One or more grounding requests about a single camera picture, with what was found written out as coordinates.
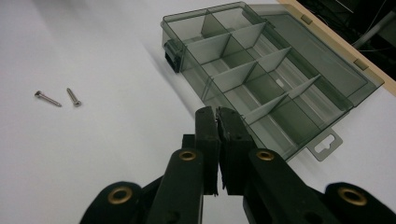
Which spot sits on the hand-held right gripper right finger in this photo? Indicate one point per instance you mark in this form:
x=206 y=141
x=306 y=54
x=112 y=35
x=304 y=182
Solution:
x=233 y=146

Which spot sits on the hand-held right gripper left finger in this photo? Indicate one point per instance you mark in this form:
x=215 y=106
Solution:
x=209 y=140

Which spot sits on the grey transparent compartment box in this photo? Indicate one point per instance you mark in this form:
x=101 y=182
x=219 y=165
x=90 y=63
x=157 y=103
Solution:
x=264 y=84

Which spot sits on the small metal screw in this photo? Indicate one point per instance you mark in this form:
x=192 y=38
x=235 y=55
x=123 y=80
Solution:
x=73 y=97
x=48 y=99

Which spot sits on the white paper sheet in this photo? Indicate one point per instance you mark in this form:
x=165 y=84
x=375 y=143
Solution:
x=93 y=155

